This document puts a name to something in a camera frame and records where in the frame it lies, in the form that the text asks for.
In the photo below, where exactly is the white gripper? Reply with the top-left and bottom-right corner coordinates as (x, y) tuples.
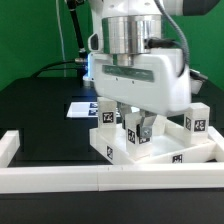
(90, 51), (191, 138)

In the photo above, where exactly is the white square table top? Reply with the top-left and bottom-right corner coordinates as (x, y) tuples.
(90, 119), (224, 165)

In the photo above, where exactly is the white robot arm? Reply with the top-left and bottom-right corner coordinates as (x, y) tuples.
(88, 0), (220, 138)

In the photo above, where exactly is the white marker sheet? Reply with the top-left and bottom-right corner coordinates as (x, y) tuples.
(67, 102), (98, 118)

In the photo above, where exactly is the white U-shaped obstacle fence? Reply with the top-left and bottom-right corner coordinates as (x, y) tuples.
(0, 128), (224, 194)

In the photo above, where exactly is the black cable bundle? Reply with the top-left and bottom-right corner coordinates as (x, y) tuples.
(31, 0), (88, 78)

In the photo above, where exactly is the white thin cable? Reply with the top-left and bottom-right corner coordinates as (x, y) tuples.
(56, 0), (68, 78)

